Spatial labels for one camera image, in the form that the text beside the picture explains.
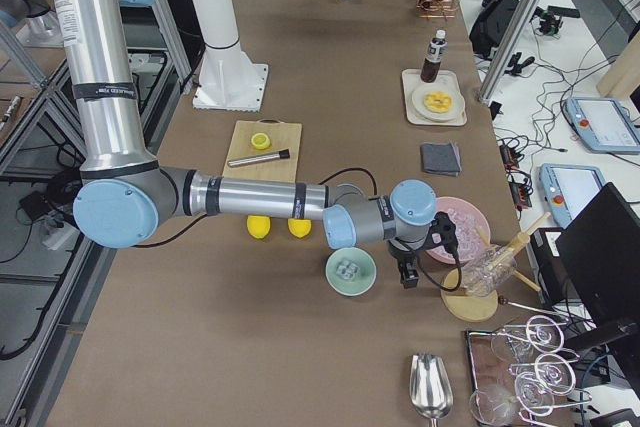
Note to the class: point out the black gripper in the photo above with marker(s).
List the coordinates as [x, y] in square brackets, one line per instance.
[401, 252]

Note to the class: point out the light green bowl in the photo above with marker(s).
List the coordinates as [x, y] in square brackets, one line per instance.
[366, 277]

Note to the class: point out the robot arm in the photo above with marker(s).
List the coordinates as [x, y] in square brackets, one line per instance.
[126, 194]

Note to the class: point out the pink bowl of ice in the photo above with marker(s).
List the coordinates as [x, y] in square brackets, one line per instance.
[468, 219]

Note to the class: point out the steel ice scoop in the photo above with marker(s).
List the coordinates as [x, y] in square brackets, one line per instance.
[429, 387]

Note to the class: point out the wooden glass drying stand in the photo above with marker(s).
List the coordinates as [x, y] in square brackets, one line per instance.
[477, 309]

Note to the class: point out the clear glass mug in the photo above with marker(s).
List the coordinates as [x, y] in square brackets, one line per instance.
[482, 275]

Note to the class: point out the yellow lemon upper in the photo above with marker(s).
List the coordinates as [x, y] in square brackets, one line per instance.
[299, 228]

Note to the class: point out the yellow lemon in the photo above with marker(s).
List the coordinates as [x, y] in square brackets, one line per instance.
[258, 226]
[299, 228]

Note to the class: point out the grey folded cloth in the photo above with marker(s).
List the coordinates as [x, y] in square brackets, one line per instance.
[440, 159]

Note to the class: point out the wine glass rack tray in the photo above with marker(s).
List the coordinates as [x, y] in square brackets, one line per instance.
[522, 373]

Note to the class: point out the yellow lemon lower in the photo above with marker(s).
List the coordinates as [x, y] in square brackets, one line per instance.
[258, 226]

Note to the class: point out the steel muddler black tip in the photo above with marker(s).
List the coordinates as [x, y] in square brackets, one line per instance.
[257, 159]

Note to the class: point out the glazed donut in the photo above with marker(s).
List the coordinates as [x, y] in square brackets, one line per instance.
[437, 102]

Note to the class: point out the white plate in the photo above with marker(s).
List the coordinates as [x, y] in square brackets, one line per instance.
[455, 111]

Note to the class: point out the teach pendant near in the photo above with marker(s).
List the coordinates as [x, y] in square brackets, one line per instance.
[569, 188]

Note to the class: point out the teach pendant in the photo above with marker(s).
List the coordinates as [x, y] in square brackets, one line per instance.
[569, 188]
[603, 125]

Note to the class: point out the wooden cutting board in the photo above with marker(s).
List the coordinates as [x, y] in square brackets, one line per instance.
[282, 136]

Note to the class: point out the black monitor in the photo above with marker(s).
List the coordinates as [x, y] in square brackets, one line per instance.
[600, 253]

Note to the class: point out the cream serving tray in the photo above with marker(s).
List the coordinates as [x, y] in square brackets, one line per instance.
[445, 78]

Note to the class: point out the half lemon slice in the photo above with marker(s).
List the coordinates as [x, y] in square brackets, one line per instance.
[260, 141]

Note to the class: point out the dark tea bottle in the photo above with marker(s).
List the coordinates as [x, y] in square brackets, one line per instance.
[433, 57]

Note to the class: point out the teach pendant far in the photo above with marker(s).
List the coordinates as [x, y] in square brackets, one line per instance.
[603, 125]

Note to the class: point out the black bag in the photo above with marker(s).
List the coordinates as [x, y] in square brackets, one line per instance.
[490, 26]

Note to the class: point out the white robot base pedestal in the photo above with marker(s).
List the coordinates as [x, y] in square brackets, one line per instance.
[228, 79]

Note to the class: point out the aluminium frame post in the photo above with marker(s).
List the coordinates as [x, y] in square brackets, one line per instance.
[520, 19]

